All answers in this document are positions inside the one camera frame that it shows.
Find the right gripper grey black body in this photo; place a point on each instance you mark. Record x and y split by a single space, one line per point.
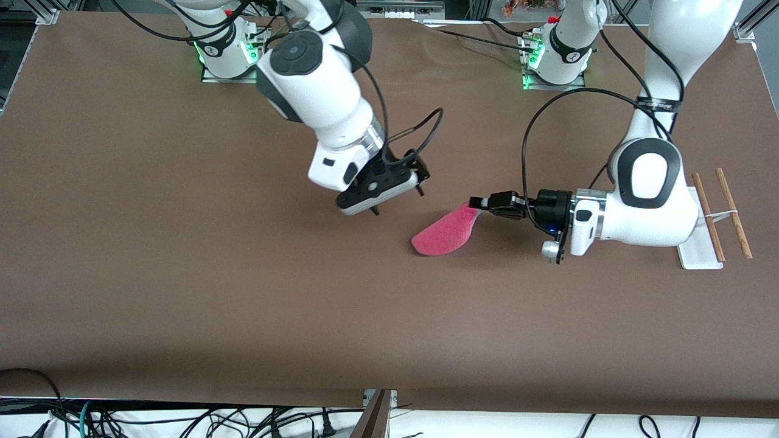
409 163

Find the left gripper grey black body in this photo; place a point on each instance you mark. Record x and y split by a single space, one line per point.
550 208

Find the pink and grey towel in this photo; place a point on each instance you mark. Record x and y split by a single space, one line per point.
444 234

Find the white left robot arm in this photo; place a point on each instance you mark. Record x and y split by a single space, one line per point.
669 225

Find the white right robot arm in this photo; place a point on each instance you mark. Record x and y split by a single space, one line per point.
310 91

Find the white rack with wooden rods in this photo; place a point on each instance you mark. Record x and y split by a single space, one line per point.
700 252

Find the brown table cover sheet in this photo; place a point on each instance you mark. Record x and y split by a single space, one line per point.
243 274

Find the white power strip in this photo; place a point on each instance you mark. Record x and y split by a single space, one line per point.
398 12

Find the orange background object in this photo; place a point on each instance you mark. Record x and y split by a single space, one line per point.
517 7

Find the black power plug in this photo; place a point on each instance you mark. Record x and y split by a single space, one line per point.
327 426

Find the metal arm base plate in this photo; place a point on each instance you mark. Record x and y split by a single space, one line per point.
557 87
231 79

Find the brown support post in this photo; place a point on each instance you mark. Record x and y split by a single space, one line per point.
374 420

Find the aluminium corner bracket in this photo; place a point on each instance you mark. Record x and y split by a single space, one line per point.
47 17
744 33

